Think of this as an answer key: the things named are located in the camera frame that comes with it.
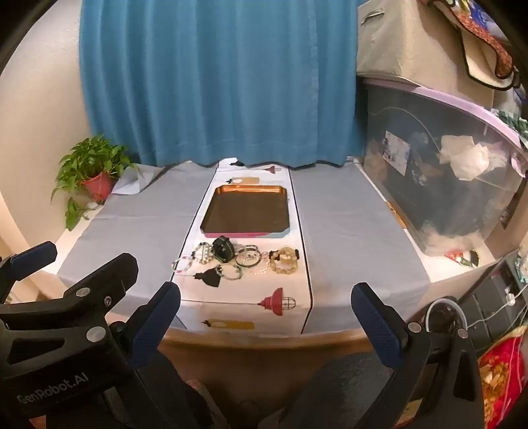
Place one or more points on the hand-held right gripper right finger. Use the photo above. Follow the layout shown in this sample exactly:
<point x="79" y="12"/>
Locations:
<point x="377" y="326"/>

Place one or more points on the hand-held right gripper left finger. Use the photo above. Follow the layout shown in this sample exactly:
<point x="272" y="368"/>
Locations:
<point x="152" y="326"/>

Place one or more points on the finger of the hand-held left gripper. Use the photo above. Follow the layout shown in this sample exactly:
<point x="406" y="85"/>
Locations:
<point x="33" y="253"/>
<point x="103" y="280"/>

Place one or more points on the black wrist watch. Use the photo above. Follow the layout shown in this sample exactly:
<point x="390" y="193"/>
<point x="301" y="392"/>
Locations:
<point x="225" y="247"/>

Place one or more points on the dark green bangle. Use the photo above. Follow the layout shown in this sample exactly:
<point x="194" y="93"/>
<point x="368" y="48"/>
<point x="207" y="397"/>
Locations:
<point x="238" y="262"/>

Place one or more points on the copper tray with pink rim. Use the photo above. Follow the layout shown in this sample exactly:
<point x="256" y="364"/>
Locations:
<point x="243" y="212"/>

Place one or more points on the grey tablecloth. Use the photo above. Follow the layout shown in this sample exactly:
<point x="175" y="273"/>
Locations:
<point x="136" y="222"/>

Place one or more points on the round white-rimmed black object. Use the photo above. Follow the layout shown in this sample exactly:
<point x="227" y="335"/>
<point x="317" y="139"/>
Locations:
<point x="443" y="309"/>

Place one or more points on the white lamp-print table runner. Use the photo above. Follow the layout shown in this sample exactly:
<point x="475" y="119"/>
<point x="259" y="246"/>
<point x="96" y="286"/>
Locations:
<point x="247" y="297"/>

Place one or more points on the green plant in red pot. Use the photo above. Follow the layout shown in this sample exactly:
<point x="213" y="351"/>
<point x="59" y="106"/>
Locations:
<point x="88" y="159"/>

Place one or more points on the red green packet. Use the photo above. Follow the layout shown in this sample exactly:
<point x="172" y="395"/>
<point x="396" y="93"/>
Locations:
<point x="464" y="258"/>

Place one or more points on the black drawer unit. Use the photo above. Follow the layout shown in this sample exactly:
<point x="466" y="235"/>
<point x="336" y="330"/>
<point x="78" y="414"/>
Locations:
<point x="491" y="301"/>

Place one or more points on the clear storage bin purple lid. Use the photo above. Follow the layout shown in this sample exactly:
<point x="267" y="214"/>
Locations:
<point x="412" y="198"/>

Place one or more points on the red floral blanket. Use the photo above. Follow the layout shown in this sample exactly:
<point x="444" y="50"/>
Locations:
<point x="507" y="371"/>

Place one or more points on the teal box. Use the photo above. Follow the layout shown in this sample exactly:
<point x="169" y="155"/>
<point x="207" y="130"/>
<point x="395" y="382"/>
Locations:
<point x="522" y="268"/>

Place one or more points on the white label card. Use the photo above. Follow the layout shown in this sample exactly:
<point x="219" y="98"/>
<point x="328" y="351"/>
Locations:
<point x="396" y="150"/>

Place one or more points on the white crumpled cloth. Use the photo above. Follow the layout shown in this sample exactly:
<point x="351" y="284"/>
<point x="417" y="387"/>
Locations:
<point x="466" y="159"/>

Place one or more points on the blue curtain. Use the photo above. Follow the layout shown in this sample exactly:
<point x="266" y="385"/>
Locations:
<point x="214" y="82"/>

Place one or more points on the green checkered cloth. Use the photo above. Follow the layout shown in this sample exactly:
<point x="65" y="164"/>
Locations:
<point x="515" y="121"/>

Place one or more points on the beige fabric storage box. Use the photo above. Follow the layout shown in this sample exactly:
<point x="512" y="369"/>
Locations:
<point x="396" y="41"/>

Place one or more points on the cream bag with floral trim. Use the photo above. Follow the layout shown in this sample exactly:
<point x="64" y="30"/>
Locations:
<point x="482" y="53"/>

